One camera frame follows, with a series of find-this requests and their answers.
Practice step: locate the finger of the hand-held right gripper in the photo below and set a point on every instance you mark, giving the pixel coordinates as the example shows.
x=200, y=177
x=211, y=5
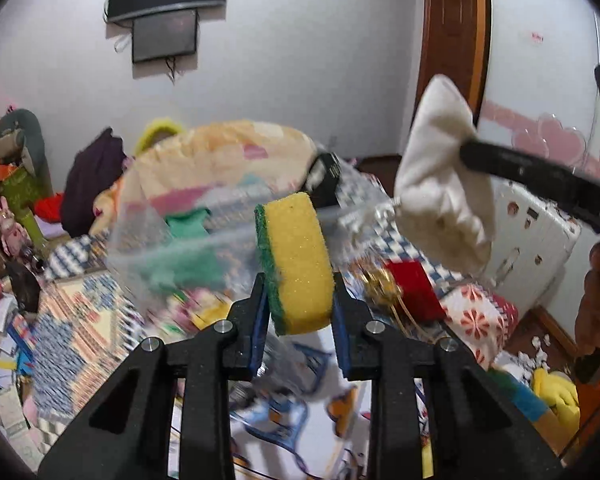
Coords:
x=540, y=182

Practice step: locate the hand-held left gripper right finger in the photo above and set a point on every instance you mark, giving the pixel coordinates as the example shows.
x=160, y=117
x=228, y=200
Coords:
x=341, y=332

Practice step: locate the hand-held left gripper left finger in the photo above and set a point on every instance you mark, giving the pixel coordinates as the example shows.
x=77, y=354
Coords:
x=258, y=327

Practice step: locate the yellow and green sponge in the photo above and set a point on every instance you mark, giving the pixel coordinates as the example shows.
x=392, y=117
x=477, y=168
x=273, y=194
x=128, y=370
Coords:
x=295, y=260

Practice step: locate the clear plastic container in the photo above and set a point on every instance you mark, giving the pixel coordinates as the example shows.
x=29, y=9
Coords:
x=180, y=255

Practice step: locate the white appliance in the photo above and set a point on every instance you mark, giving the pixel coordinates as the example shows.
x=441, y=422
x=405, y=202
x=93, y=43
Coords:
x=535, y=240

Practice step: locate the green cloth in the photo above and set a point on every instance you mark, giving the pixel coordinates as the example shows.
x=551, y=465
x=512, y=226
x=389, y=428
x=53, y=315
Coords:
x=190, y=250

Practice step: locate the red white patterned cloth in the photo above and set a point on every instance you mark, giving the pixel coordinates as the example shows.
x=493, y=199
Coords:
x=475, y=325

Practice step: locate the brown wooden door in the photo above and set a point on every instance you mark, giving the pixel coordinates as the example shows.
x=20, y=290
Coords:
x=452, y=35

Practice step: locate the peach patterned quilt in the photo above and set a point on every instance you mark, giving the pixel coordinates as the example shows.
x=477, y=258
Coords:
x=220, y=160

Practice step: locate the printed blanket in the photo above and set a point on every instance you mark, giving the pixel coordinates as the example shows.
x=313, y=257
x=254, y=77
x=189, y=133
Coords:
x=85, y=330

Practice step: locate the yellow stuffed toy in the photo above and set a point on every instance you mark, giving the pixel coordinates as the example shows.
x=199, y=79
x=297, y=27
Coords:
x=557, y=400

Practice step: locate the purple garment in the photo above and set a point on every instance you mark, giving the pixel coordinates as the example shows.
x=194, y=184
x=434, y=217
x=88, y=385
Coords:
x=92, y=185

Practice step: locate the yellow plush toy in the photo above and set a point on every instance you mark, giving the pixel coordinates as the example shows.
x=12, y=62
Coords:
x=155, y=132

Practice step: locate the pink bunny toy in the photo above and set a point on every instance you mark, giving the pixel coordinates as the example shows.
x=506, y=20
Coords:
x=10, y=232

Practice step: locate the grey plush toy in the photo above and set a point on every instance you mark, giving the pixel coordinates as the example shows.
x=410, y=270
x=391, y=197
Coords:
x=22, y=135

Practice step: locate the small black wall monitor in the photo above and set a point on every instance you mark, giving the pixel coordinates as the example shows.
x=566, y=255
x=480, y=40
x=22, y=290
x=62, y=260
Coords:
x=165, y=35

